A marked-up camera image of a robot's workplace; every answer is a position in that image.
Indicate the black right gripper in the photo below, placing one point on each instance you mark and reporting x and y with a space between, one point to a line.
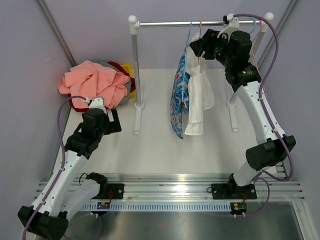
205 44

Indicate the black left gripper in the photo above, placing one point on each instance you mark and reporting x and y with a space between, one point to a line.
113 126

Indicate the white pleated skirt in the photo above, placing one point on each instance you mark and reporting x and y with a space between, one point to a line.
200 92

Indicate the salmon pink skirt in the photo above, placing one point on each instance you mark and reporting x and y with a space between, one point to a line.
90 79

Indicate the blue hanger salmon skirt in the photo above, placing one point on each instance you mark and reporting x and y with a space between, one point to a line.
254 25

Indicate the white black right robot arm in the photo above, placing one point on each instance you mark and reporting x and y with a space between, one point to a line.
273 145

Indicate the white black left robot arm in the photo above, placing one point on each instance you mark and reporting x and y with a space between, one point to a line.
50 213

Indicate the blue hanger floral skirt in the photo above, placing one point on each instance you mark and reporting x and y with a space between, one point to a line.
188 40

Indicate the silver white clothes rack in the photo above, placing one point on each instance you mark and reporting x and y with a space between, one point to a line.
134 24

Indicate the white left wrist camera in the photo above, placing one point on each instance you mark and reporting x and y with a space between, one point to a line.
95 103

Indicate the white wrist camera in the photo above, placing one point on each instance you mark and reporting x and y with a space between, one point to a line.
95 103
231 24

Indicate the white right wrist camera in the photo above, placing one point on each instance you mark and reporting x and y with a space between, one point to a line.
231 24

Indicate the white slotted cable duct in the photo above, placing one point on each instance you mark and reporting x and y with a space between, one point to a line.
119 206

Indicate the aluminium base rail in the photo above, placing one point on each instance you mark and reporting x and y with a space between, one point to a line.
191 187

